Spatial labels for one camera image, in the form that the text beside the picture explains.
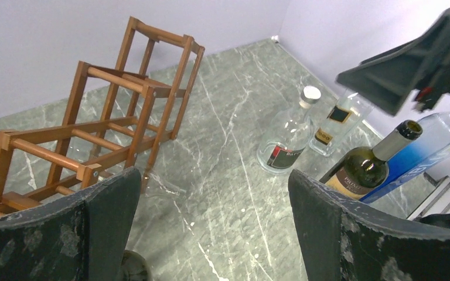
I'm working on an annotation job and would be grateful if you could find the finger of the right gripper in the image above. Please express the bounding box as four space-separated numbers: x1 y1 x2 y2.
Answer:
336 8 450 116

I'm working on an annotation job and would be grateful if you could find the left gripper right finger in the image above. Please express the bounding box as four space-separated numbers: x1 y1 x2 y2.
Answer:
288 170 450 280

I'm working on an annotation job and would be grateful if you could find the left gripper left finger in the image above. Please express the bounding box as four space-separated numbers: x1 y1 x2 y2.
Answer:
0 167 141 280

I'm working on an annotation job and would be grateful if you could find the green wine bottle tan label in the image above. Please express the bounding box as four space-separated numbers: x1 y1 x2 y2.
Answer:
319 119 422 200

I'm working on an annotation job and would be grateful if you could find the blue square bottle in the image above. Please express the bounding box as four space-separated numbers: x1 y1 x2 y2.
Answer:
360 112 450 203

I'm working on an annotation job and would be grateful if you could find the clear round bottle red label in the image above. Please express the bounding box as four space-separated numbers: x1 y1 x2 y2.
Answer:
256 85 322 174

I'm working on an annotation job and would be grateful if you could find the brown wooden wine rack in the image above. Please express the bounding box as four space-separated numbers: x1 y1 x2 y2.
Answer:
0 17 205 217

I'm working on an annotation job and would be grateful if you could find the aluminium frame rail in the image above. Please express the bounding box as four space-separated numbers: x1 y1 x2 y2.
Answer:
407 176 450 228

